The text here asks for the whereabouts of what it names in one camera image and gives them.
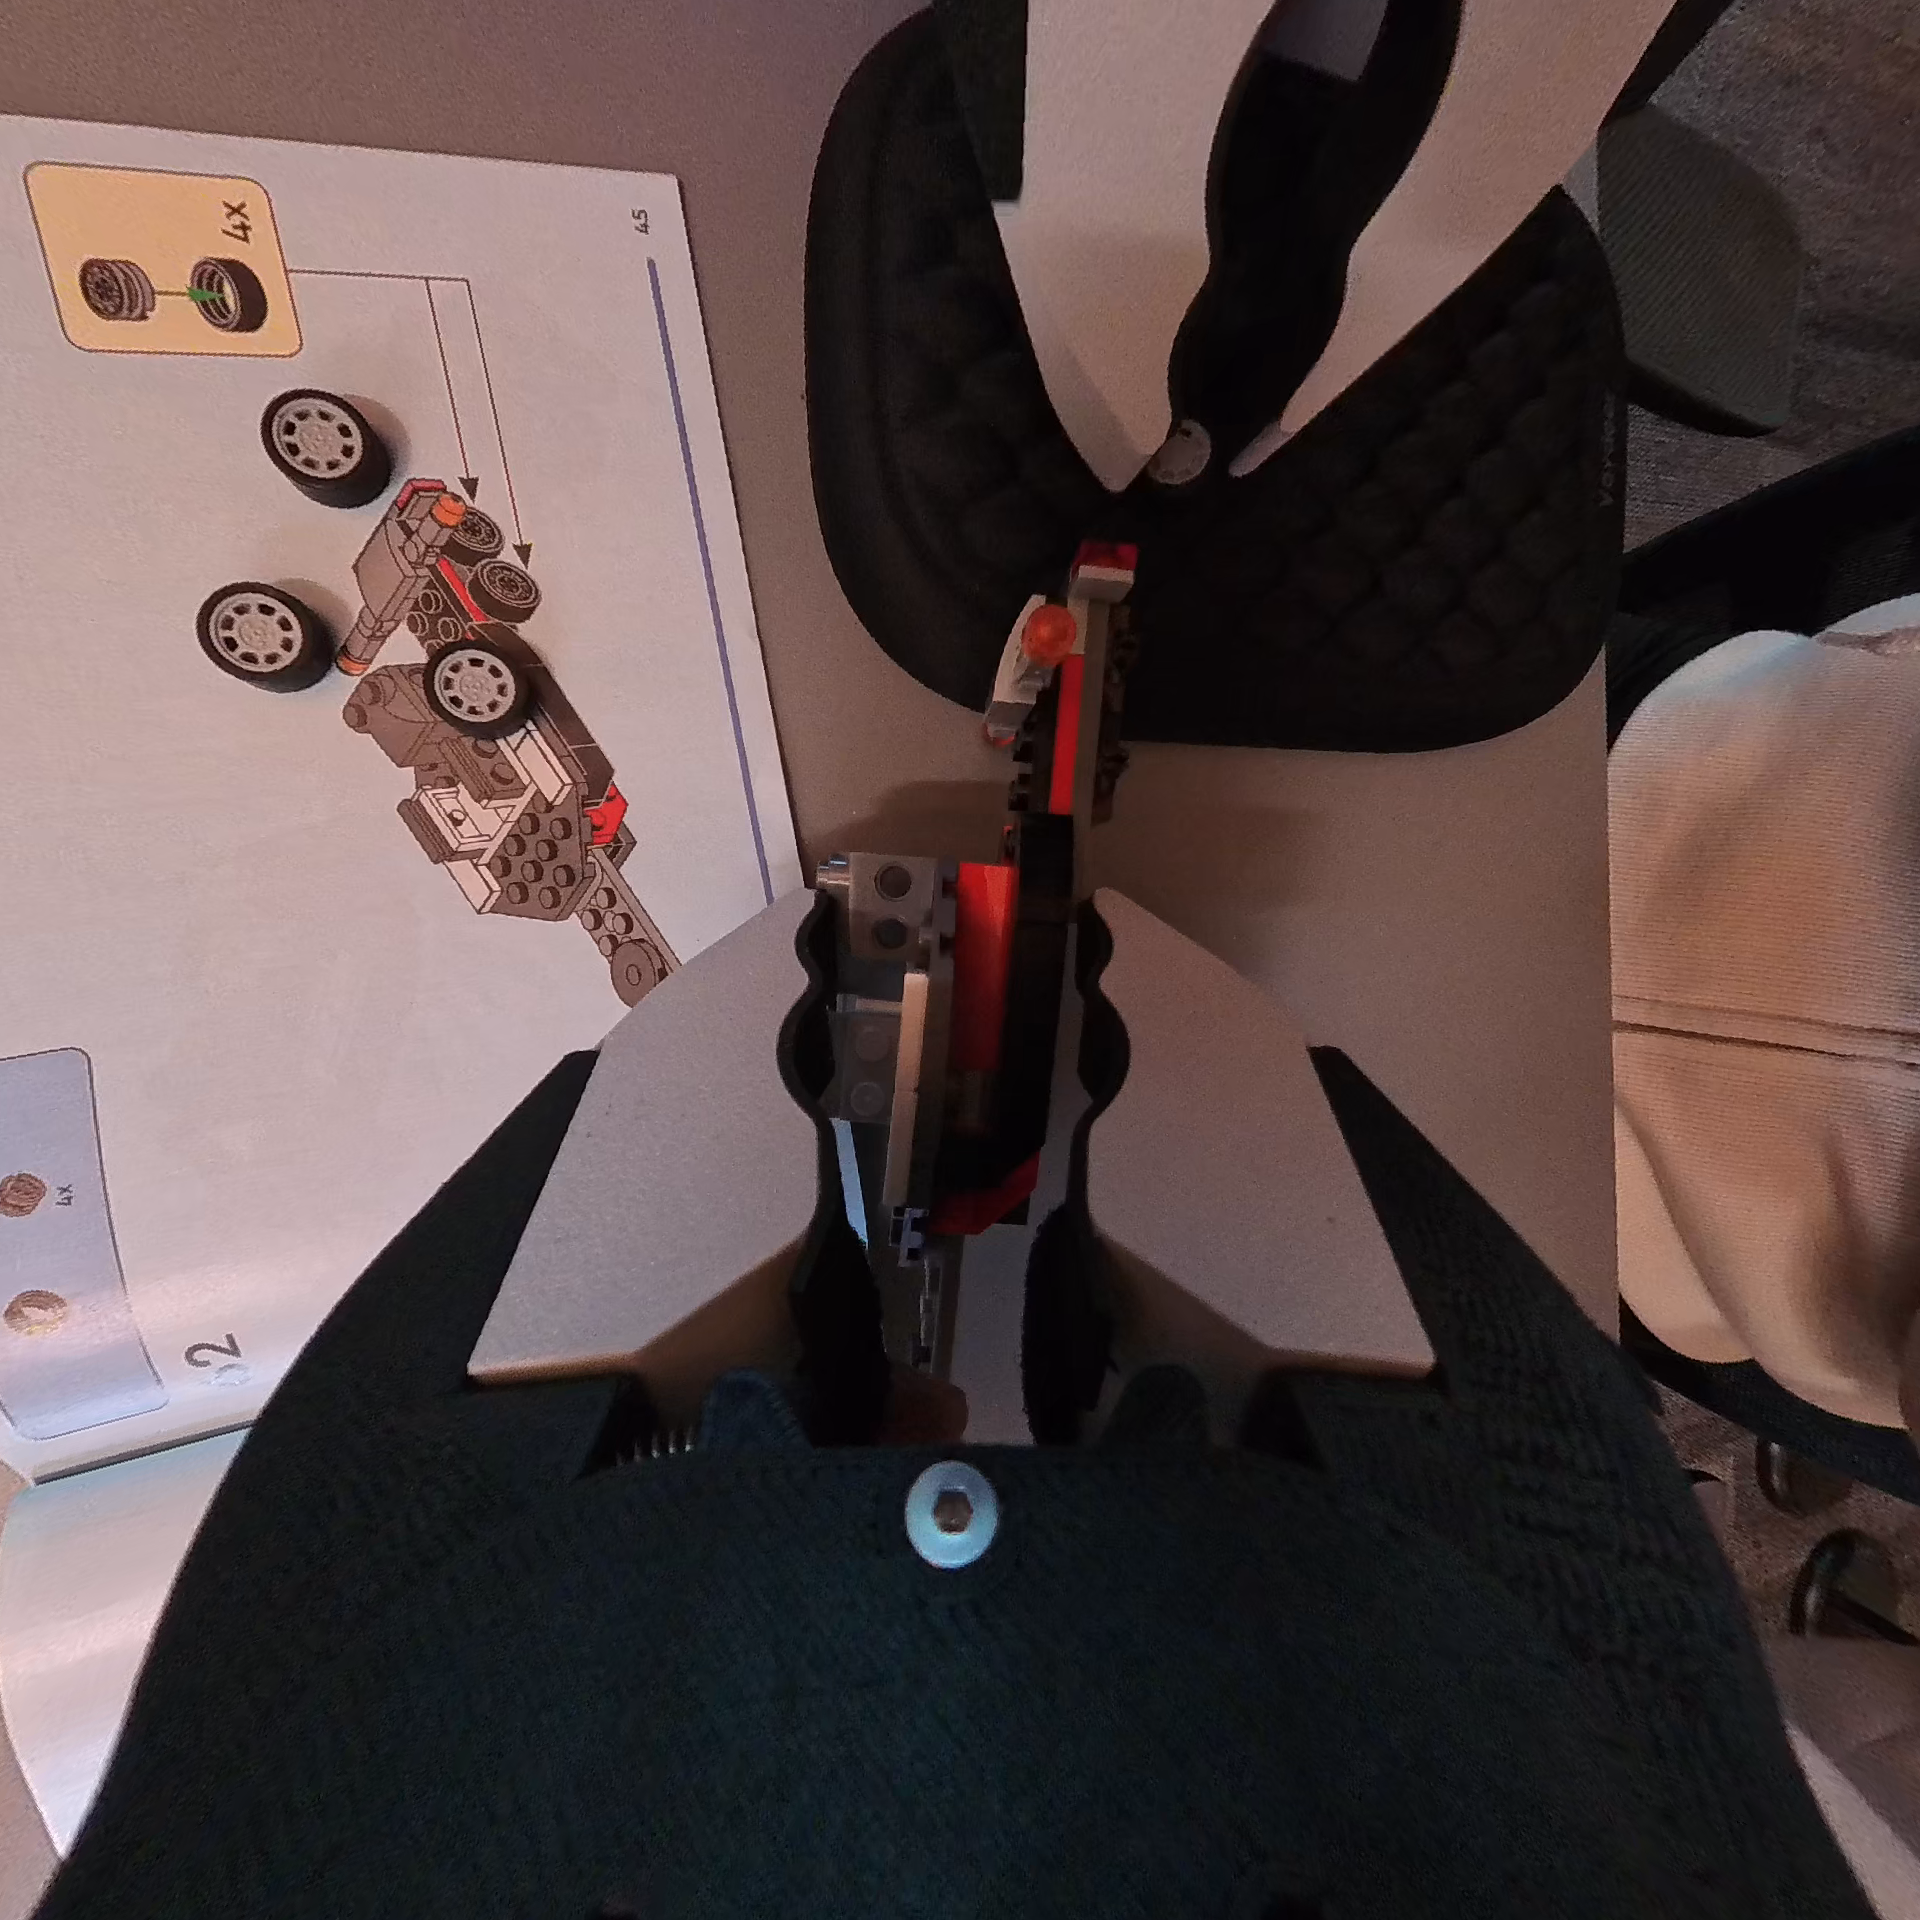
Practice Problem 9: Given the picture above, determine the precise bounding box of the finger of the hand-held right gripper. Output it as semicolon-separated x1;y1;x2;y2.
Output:
960;0;1292;491
1230;0;1684;480

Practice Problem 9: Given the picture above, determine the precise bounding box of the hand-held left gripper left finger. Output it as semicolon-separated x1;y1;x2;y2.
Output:
468;885;902;1449

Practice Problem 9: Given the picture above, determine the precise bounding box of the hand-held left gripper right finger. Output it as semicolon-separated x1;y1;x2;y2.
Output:
1020;885;1443;1449

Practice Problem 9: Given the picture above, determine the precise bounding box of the grey red lego vehicle model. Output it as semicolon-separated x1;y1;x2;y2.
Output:
815;538;1144;1391

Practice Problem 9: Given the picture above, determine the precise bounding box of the lego instruction booklet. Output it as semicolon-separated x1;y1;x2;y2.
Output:
0;117;807;1863

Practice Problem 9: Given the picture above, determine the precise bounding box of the black lego wheel grey rim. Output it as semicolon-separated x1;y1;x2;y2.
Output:
258;387;405;512
422;642;539;740
194;578;335;703

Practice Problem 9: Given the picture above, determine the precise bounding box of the black office chair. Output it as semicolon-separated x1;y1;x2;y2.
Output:
1594;104;1920;1652

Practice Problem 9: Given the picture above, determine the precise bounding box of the black quilted pad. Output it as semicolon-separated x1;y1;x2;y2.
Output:
805;8;1629;755

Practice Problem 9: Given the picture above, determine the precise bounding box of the person's beige clothing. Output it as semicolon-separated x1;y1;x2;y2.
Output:
1606;597;1920;1434

